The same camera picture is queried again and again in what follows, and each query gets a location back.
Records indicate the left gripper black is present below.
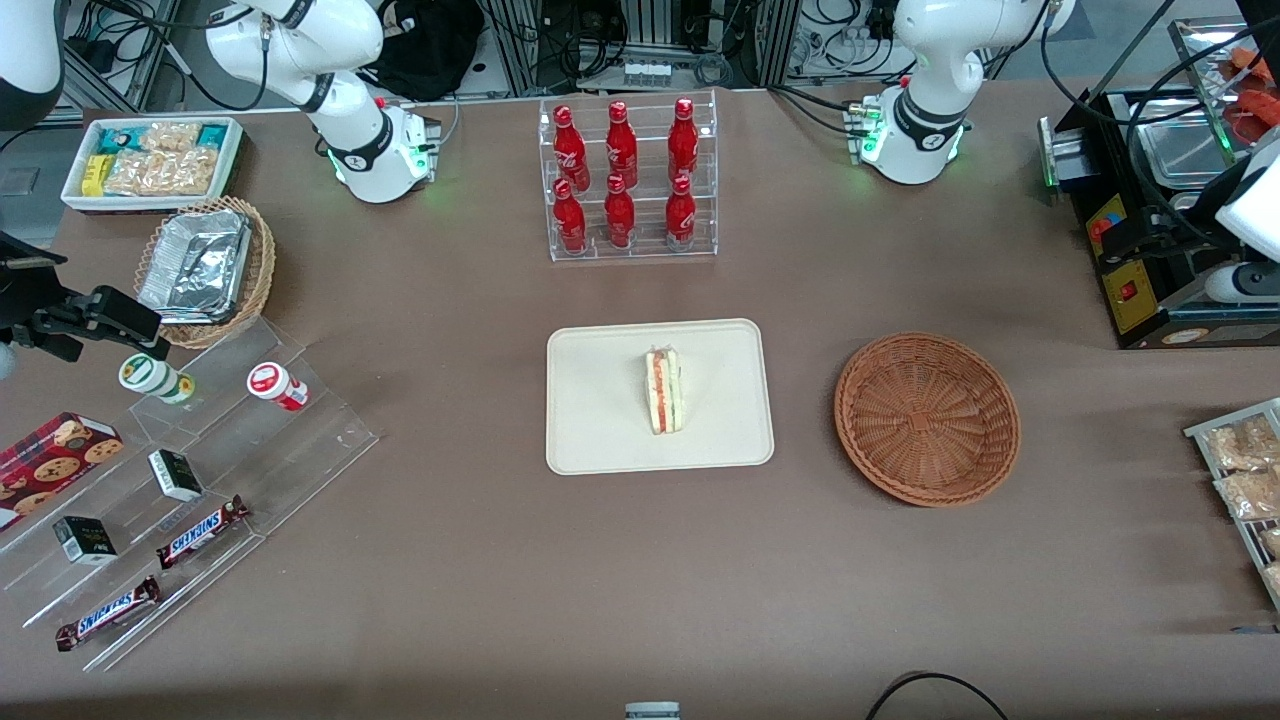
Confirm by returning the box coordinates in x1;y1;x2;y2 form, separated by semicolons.
1100;198;1229;267

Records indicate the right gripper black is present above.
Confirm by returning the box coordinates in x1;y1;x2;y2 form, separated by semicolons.
0;232;165;363

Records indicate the triangle sandwich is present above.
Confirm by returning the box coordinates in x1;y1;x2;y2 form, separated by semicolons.
644;346;685;436

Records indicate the aluminium foil tray stack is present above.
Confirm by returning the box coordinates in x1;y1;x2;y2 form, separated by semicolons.
137;208;253;326

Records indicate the light tan wicker basket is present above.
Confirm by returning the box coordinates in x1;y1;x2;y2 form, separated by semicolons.
133;196;277;350

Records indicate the tray of packaged snacks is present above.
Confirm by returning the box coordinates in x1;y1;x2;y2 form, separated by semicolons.
1184;397;1280;613

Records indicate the brown round wicker basket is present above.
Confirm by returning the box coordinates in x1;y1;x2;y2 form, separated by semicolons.
834;332;1022;508

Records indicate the cream rectangular plastic tray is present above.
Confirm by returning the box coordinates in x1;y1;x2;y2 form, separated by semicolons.
545;318;776;476

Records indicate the green sunflower lidded cup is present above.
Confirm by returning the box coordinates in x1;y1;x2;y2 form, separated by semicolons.
118;352;197;405

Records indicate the black food warmer cabinet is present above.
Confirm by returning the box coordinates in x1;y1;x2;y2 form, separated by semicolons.
1038;15;1280;351

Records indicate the white rectangular snack bin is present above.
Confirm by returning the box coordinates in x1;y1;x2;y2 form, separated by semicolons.
60;117;246;214

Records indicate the red tartan cookie box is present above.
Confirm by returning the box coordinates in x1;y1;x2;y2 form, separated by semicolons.
0;412;125;531

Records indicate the small black carton box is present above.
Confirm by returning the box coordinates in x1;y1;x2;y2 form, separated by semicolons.
53;516;118;566
148;449;204;502

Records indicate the red lidded white cup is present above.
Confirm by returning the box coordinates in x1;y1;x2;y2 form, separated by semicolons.
246;362;310;412

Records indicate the Snickers chocolate bar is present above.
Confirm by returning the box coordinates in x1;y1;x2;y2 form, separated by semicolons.
156;495;251;570
55;576;163;652

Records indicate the clear acrylic stepped shelf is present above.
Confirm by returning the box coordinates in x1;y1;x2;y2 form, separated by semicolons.
0;318;381;673

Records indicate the black backpack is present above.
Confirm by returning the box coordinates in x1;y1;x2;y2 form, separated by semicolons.
365;0;487;102

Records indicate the red cola bottle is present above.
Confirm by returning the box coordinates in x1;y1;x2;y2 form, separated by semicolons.
603;173;637;250
553;105;591;193
552;178;589;255
668;97;699;183
665;173;698;252
606;100;639;187

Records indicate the clear acrylic bottle rack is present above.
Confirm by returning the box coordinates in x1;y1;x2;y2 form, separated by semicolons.
538;88;719;263

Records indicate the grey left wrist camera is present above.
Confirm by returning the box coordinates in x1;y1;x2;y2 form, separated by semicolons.
1205;262;1280;305

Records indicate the black cable loop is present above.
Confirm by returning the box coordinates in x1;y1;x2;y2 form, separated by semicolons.
865;672;1011;720

